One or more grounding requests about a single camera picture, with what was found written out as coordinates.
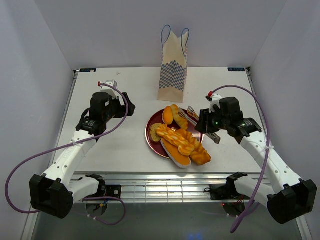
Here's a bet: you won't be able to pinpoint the left blue corner label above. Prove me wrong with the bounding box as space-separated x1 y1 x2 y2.
79 68 97 73

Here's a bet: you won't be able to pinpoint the golden braided loaf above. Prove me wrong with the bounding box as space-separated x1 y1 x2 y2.
176 128 211 166

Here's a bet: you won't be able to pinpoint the metal serving tongs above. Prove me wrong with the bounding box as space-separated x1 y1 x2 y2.
178 106 221 145

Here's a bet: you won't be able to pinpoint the orange iced twisted pastry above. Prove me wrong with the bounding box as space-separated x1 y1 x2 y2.
156 124 195 156

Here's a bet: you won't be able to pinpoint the orange oval bun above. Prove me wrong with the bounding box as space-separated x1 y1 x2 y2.
162 106 174 125

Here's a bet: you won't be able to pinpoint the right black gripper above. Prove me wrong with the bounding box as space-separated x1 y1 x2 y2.
194 106 229 134

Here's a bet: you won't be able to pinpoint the orange flat white-edged bread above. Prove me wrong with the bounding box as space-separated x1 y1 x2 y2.
160 138 192 169

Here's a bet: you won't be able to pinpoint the blue checkered paper bag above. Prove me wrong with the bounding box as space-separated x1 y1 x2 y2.
157 24 190 103

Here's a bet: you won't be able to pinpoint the beige ridged long bread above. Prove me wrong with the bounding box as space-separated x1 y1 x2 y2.
170 104 188 131

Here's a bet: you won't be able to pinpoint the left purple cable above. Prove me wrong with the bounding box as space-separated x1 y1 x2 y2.
4 83 130 226

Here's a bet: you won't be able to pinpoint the blue corner label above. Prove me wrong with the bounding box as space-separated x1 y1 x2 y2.
79 68 97 73
227 67 246 72

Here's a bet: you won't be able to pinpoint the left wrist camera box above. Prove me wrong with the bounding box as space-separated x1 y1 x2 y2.
98 79 118 98

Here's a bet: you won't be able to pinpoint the right blue corner label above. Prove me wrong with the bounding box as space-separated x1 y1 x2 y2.
227 67 246 72

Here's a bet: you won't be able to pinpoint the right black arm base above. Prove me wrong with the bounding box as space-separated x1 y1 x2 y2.
204 184 250 201

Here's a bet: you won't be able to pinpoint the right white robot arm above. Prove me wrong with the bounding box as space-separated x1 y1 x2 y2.
195 94 317 224

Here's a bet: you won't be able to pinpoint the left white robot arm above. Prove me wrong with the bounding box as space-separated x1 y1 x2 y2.
29 91 136 219

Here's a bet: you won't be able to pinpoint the dark red round plate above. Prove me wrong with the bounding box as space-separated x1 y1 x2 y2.
145 108 204 159

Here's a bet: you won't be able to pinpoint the brown sliced bread piece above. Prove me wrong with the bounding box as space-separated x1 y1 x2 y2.
149 123 162 142

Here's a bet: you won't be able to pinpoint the aluminium rail frame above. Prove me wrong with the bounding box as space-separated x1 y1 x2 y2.
60 67 261 203

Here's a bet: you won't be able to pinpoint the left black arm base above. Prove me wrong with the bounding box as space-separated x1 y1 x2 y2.
86 174 122 199

